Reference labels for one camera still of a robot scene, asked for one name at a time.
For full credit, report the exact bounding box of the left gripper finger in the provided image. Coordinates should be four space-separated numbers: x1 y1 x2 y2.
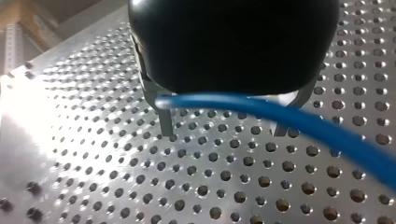
131 36 176 138

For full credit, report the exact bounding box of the blue cable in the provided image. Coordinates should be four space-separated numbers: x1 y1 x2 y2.
154 92 396 191

